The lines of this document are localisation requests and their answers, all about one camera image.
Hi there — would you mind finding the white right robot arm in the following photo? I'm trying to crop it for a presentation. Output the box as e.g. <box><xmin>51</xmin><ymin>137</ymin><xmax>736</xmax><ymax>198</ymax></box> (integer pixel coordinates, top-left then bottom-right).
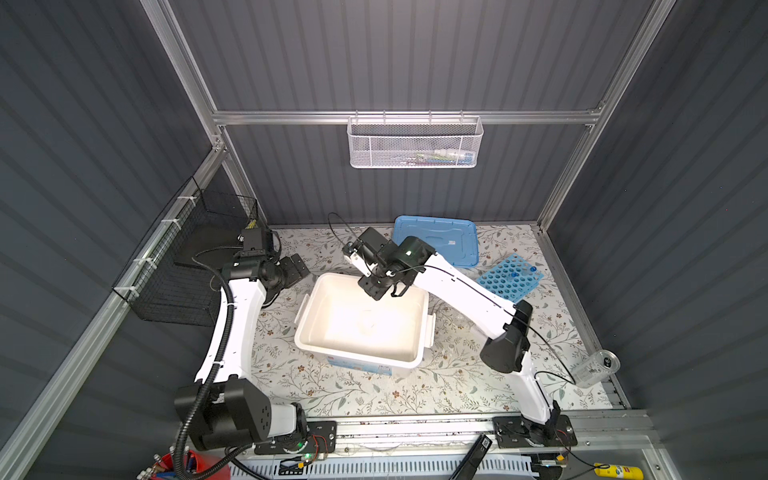
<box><xmin>342</xmin><ymin>227</ymin><xmax>577</xmax><ymax>448</ymax></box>

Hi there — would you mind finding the blue plastic box lid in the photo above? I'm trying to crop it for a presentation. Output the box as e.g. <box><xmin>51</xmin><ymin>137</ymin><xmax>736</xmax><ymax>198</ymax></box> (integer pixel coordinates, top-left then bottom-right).
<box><xmin>392</xmin><ymin>215</ymin><xmax>479</xmax><ymax>269</ymax></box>

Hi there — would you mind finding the white wire mesh basket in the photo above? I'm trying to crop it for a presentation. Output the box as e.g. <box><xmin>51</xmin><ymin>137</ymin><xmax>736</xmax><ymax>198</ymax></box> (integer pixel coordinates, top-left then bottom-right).
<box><xmin>346</xmin><ymin>114</ymin><xmax>484</xmax><ymax>169</ymax></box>

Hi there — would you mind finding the red cup of pens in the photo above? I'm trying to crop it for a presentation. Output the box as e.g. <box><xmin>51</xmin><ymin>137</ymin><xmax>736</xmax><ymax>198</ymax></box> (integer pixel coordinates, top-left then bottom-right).
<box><xmin>136</xmin><ymin>452</ymin><xmax>232</xmax><ymax>480</ymax></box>

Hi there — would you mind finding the black wire wall basket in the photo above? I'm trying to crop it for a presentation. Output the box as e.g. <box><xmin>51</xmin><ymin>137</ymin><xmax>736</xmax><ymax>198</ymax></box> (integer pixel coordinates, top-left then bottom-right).
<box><xmin>113</xmin><ymin>181</ymin><xmax>259</xmax><ymax>327</ymax></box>

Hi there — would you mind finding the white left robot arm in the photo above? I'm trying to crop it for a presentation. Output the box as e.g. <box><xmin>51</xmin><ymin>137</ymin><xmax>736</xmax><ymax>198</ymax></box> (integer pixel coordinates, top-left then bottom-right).
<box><xmin>171</xmin><ymin>222</ymin><xmax>310</xmax><ymax>479</ymax></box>

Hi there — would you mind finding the white plastic storage bin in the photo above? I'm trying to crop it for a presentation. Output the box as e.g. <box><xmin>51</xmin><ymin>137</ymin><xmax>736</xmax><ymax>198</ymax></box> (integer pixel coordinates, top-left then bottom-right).
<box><xmin>294</xmin><ymin>273</ymin><xmax>436</xmax><ymax>376</ymax></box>

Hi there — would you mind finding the blue test tube rack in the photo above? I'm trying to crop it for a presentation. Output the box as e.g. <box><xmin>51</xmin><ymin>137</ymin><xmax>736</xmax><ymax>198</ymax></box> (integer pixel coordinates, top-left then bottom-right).
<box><xmin>476</xmin><ymin>254</ymin><xmax>544</xmax><ymax>303</ymax></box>

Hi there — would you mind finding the black flat device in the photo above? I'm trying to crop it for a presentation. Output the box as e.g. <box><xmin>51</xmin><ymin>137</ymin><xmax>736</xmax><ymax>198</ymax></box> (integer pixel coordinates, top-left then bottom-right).
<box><xmin>449</xmin><ymin>434</ymin><xmax>492</xmax><ymax>480</ymax></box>

